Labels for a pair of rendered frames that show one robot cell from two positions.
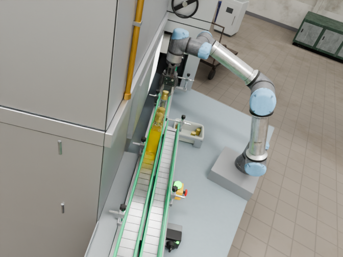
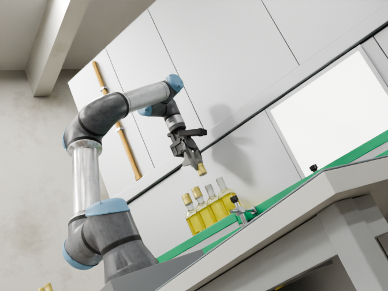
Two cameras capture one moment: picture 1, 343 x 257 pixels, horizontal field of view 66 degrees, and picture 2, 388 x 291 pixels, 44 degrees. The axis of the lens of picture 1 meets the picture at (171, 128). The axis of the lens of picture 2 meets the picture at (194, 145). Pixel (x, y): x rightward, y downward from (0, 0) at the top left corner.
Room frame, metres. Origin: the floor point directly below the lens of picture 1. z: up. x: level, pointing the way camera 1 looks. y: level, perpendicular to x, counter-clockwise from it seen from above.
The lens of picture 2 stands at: (2.24, -1.46, 0.62)
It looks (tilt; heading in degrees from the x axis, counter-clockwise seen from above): 21 degrees up; 122
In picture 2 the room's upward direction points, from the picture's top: 24 degrees counter-clockwise
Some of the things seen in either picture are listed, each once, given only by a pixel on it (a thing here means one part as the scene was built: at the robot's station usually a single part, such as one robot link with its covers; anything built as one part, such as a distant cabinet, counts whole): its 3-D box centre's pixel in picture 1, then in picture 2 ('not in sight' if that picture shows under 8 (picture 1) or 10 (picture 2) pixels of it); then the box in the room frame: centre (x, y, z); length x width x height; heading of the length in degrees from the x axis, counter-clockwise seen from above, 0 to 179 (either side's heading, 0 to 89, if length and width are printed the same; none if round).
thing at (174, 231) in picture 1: (171, 235); not in sight; (0.71, -0.15, 0.79); 0.08 x 0.08 x 0.08; 4
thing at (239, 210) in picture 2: (177, 122); (243, 212); (1.42, -0.03, 0.95); 0.17 x 0.03 x 0.12; 94
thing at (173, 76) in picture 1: (170, 72); (181, 141); (1.23, 0.08, 1.37); 0.09 x 0.08 x 0.12; 4
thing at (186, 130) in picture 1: (187, 132); not in sight; (1.54, -0.12, 0.80); 0.22 x 0.17 x 0.09; 94
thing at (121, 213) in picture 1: (117, 214); not in sight; (0.65, 0.12, 0.94); 0.07 x 0.04 x 0.13; 94
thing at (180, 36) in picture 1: (179, 42); (168, 108); (1.24, 0.08, 1.53); 0.09 x 0.08 x 0.11; 83
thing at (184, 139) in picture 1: (183, 132); not in sight; (1.54, -0.09, 0.79); 0.27 x 0.17 x 0.08; 94
